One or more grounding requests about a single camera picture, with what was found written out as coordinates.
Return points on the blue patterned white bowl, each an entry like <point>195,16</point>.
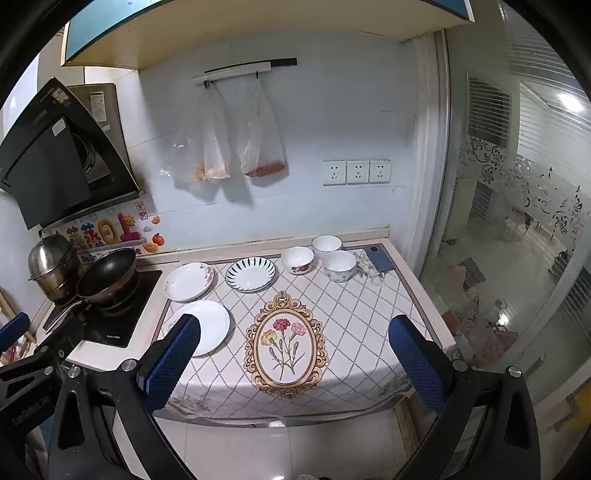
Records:
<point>339,264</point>

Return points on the colourful wall sticker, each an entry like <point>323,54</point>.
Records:
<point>111,230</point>

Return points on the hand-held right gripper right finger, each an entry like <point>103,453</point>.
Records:
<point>418,369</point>

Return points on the black frying pan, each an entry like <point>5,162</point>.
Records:
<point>108,274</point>

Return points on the plastic bag with red contents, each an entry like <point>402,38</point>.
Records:
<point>261,147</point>

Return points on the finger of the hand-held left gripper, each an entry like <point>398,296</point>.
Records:
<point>57,339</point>
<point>14,328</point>

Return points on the wall hook rail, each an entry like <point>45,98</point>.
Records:
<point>240,70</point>

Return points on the frosted glass partition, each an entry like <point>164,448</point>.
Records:
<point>508,230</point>

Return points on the stainless steel steamer pot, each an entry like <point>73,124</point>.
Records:
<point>51,263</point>

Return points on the wooden wall cabinet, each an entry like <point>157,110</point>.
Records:
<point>277,27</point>

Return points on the plain white bowl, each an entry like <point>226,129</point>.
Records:
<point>326,243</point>

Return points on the white wall socket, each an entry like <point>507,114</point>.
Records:
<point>358,172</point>
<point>380,171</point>
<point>334,173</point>

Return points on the black range hood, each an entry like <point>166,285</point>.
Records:
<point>46,161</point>

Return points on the floral white bowl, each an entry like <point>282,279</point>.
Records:
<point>298,259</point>

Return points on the blue smartphone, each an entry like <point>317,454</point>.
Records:
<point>378,258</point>

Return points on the small clear glass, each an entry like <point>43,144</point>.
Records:
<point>369,272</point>

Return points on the plain white plate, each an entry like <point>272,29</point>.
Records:
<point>210,323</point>

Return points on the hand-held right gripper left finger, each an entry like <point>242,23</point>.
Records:
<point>168,364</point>

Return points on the plastic bag with orange contents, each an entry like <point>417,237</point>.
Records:
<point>212,152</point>

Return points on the black induction cooktop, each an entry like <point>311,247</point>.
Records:
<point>138,300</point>

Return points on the checked floral tablecloth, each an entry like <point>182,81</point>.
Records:
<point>355,323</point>

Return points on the striped rim white plate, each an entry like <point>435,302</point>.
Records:
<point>250,275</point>

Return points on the floral rim white plate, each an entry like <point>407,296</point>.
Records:
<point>188,282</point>

